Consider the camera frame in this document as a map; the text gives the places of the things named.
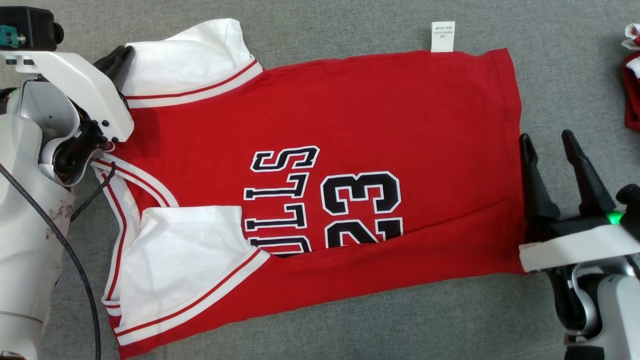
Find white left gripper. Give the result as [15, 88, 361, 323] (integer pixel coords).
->
[0, 46, 135, 143]

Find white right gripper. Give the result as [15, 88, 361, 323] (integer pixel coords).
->
[519, 130, 640, 273]

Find red shorts with white stripe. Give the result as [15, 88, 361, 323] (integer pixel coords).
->
[621, 23, 640, 132]

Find red white basketball jersey shirt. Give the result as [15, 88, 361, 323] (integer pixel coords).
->
[91, 18, 526, 360]

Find grey fabric sofa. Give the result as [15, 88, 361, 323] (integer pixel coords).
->
[0, 0, 640, 360]

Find black left cable teal plug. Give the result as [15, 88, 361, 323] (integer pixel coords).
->
[0, 26, 117, 360]

